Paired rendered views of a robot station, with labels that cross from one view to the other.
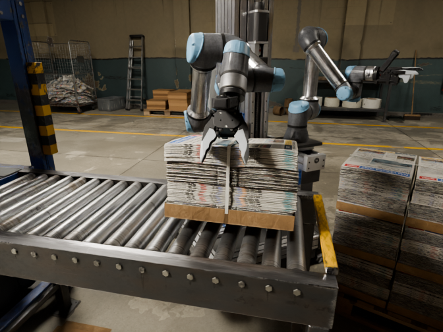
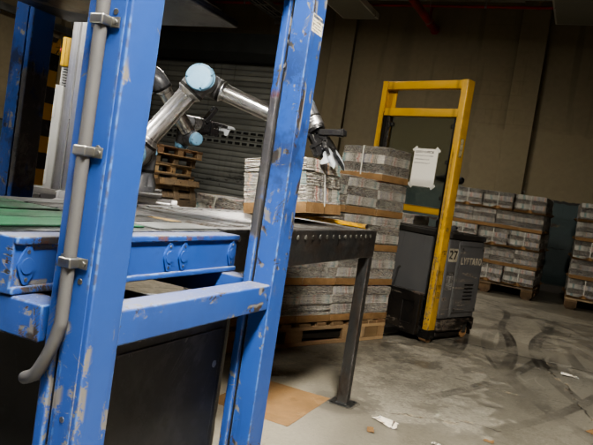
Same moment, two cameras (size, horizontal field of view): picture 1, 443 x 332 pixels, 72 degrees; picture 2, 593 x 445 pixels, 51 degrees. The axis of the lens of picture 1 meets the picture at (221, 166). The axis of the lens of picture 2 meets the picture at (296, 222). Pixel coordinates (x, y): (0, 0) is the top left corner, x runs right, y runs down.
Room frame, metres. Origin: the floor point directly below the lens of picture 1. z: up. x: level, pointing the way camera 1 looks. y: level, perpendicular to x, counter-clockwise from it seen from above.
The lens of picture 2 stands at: (0.32, 2.60, 0.93)
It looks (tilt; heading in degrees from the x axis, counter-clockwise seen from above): 3 degrees down; 282
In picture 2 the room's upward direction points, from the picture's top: 9 degrees clockwise
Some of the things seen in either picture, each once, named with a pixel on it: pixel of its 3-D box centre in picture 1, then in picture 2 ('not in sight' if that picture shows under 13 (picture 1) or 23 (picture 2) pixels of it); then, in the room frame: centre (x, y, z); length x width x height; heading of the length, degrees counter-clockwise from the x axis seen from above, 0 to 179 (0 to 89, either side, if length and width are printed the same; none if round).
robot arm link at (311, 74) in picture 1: (310, 76); not in sight; (1.94, -0.54, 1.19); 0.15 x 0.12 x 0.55; 141
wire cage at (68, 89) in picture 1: (62, 77); not in sight; (8.05, 3.99, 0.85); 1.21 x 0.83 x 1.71; 78
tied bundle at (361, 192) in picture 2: not in sight; (341, 193); (0.94, -1.50, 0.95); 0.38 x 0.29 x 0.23; 145
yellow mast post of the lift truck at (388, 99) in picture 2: not in sight; (373, 195); (0.80, -2.29, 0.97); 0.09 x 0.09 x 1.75; 56
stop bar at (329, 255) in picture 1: (323, 225); (323, 219); (0.82, -0.31, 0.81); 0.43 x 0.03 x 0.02; 168
